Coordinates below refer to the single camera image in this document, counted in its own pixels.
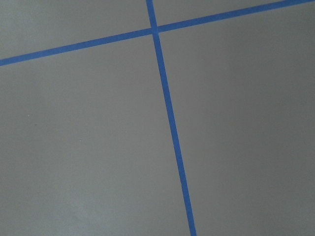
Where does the crossing blue tape strip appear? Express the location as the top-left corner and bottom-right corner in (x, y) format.
(0, 0), (309, 66)

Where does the long blue tape strip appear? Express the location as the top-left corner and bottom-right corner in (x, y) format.
(146, 0), (197, 236)

